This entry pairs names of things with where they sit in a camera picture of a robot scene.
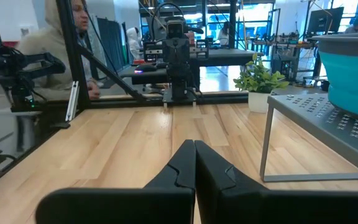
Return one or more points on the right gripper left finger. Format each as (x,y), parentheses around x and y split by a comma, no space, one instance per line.
(182,174)

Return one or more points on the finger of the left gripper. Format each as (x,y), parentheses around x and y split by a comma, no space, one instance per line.
(169,49)
(182,49)

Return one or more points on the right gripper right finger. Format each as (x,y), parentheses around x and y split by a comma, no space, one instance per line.
(210,177)

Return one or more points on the blue grey collapsible colander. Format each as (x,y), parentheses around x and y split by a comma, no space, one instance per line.
(353,77)

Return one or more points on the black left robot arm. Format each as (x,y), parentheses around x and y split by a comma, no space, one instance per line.
(179,81)

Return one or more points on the black desk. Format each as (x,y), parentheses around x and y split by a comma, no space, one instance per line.
(222,54)

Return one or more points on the person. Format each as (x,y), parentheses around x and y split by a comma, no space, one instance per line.
(48,46)
(357,26)
(224,35)
(134,43)

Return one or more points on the black computer mouse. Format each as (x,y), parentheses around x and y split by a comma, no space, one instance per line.
(146,68)

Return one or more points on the green plant white pot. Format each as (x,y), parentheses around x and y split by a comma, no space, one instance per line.
(259,102)

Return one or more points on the person's hand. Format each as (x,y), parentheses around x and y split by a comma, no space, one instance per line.
(93,91)

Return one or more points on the grey perforated metal stand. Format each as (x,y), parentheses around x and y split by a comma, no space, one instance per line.
(315,115)

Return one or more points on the black computer monitor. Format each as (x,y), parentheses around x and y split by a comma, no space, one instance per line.
(325,20)

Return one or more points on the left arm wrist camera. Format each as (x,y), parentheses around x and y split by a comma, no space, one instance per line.
(175,29)

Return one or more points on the silver metal bracket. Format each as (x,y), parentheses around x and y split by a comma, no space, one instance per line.
(72,102)

